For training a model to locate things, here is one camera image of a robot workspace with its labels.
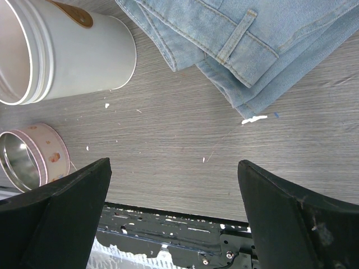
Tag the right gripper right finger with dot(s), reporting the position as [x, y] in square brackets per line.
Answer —
[294, 227]

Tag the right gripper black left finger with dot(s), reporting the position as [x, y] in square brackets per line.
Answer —
[54, 226]

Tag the pink metal bowl container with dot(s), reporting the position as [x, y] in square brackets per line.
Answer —
[33, 156]

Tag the tall white cylinder container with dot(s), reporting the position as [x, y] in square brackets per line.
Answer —
[52, 50]

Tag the blue denim shorts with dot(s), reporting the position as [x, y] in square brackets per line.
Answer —
[252, 51]

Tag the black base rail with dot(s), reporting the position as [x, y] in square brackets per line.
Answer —
[174, 240]

